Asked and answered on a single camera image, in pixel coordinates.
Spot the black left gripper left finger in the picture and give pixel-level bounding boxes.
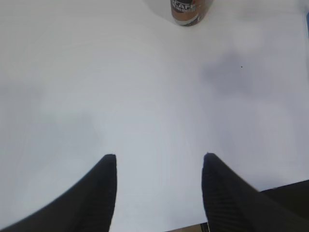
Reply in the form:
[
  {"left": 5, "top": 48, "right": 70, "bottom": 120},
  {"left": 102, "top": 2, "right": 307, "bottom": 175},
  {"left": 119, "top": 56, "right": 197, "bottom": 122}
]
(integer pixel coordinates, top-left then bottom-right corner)
[{"left": 3, "top": 154, "right": 117, "bottom": 232}]

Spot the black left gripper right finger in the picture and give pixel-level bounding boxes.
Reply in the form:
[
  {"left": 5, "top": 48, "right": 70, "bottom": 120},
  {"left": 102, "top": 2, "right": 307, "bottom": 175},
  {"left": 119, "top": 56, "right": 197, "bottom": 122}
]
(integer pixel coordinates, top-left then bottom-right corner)
[{"left": 201, "top": 153, "right": 309, "bottom": 232}]

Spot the brown coffee bottle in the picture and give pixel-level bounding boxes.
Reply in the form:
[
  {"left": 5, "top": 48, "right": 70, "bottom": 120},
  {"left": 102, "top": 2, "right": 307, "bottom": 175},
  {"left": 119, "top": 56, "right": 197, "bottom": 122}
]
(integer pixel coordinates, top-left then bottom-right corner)
[{"left": 170, "top": 0, "right": 213, "bottom": 27}]

